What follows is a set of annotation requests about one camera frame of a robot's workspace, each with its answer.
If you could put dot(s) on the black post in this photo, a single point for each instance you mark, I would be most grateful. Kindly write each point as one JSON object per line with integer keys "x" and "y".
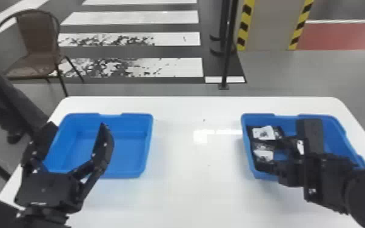
{"x": 228, "y": 41}

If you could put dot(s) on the person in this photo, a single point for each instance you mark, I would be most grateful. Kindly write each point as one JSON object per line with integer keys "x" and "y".
{"x": 7, "y": 95}

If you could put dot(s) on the striped post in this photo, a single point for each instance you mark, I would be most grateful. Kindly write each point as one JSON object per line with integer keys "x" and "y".
{"x": 271, "y": 24}

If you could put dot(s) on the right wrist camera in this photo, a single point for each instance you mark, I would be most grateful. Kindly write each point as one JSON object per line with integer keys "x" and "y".
{"x": 310, "y": 137}

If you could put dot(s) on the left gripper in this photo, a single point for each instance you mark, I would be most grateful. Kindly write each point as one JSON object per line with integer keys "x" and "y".
{"x": 48, "y": 191}

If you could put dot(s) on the brown chair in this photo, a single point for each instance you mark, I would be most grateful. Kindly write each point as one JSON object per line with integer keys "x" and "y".
{"x": 37, "y": 41}

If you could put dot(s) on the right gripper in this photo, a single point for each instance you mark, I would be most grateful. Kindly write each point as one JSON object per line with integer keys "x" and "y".
{"x": 292, "y": 172}

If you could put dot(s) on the blue tray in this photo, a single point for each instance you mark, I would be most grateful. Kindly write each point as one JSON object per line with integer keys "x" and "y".
{"x": 338, "y": 133}
{"x": 122, "y": 143}

